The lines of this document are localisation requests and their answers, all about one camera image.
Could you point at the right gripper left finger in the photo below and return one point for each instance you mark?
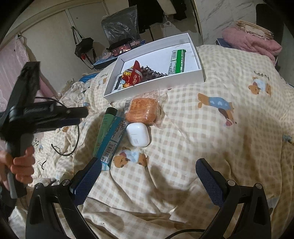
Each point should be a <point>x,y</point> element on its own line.
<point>42,219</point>

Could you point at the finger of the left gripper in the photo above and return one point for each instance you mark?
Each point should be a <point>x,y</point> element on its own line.
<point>70,113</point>
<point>55,124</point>

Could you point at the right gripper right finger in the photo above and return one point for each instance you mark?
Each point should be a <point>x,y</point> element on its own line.
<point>254,219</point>

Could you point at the green hand cream tube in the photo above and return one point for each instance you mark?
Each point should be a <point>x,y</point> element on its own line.
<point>107,120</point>

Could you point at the blue toothpaste box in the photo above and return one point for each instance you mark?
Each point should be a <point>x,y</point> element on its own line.
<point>111,142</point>

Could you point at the white black snack packet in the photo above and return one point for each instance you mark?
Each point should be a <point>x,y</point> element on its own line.
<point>119,84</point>

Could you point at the white earbuds case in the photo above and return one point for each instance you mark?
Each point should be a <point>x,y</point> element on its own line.
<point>138,134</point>

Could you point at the red yellow chip bag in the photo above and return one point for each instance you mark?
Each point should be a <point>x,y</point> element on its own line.
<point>132,76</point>

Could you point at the packaged orange bread bun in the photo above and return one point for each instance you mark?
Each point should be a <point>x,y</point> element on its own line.
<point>144,108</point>

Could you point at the dark brown hair claw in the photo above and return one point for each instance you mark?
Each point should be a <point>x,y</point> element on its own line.
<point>148,74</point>

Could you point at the green snack bar packet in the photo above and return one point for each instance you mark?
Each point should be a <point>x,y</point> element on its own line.
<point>177,62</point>

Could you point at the person's left hand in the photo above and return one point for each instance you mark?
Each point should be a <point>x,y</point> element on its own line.
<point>21,167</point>

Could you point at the blue knitted pillow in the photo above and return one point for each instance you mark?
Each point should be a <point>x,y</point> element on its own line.
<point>88,77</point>

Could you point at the black side table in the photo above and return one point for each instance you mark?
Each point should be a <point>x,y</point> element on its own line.
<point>111,56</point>

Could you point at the black hanging bag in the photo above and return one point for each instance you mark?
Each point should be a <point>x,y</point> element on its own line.
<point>83,46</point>

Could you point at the beige checkered puppy duvet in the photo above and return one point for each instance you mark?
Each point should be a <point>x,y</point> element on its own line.
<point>240,120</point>

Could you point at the grey plastic wrapped board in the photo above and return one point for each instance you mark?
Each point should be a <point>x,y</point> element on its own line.
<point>121,25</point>

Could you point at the white shallow cardboard box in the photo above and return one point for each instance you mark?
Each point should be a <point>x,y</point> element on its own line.
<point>157,56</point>

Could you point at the black hanging clothes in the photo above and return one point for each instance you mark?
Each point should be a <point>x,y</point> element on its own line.
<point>150,12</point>

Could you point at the pink folded blanket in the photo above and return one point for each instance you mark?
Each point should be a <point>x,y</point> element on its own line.
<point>241,40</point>

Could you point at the beige folded cloth stack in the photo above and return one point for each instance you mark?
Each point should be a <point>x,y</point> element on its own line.
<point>254,29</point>

